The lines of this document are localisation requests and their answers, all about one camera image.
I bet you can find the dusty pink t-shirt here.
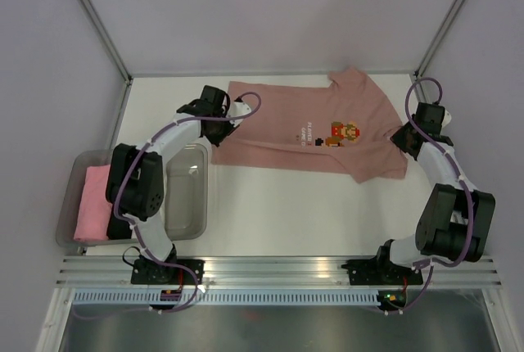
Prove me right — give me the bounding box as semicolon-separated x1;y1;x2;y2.
212;68;408;183

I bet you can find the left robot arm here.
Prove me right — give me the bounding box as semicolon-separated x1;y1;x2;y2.
106;85;257;283

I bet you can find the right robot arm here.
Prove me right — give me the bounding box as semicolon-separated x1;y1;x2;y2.
373;102;495;282

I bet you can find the grey plastic bin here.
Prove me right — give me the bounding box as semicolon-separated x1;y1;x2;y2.
55;143;209;250

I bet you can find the black rolled t-shirt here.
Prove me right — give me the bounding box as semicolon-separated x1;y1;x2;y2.
106;215;132;241

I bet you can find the pink rolled t-shirt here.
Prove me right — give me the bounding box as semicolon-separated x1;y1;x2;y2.
74;165;112;242

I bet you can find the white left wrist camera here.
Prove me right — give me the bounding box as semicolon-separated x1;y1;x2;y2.
226;101;251;127

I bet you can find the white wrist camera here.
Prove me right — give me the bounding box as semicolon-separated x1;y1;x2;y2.
226;101;251;127
441;110;452;128

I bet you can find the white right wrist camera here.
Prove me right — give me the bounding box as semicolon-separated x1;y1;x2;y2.
441;110;452;128

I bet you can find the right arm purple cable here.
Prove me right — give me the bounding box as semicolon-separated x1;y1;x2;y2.
359;77;476;316

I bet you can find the right aluminium frame post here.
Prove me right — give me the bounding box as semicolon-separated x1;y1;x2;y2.
413;0;468;79

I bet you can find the aluminium frame post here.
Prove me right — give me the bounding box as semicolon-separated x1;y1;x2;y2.
77;0;133;85
413;0;468;79

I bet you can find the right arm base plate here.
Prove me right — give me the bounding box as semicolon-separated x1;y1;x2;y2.
341;258;423;286

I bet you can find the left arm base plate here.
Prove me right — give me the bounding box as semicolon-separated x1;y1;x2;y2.
130;256;205;286

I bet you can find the white slotted cable duct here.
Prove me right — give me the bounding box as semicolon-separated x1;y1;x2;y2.
71;290;406;306

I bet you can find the aluminium front rail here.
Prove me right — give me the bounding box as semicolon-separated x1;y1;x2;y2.
55;255;502;290

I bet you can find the left aluminium frame post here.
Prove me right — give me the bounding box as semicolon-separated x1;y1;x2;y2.
77;0;133;85

